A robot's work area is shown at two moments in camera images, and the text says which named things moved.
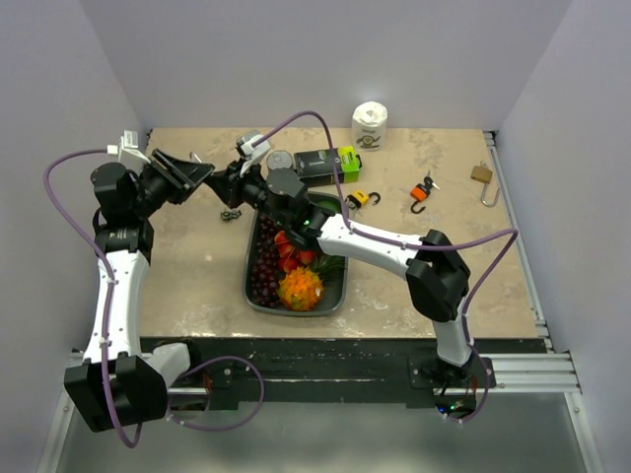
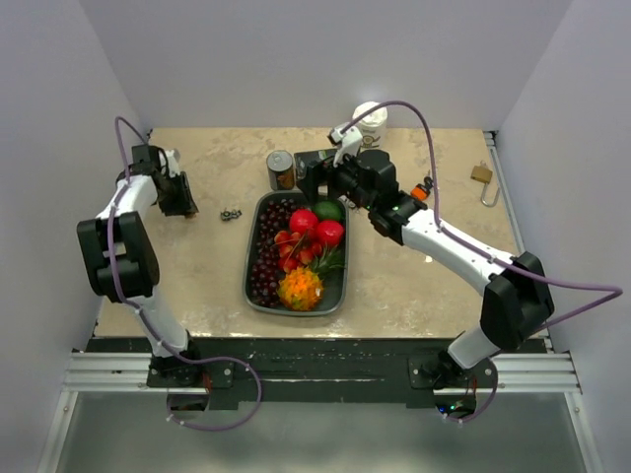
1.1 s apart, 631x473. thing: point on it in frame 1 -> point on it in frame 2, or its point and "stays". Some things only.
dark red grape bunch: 265,265 stays
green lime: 328,203 stays
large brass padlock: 483,173 stays
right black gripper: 231,181 -> 321,173
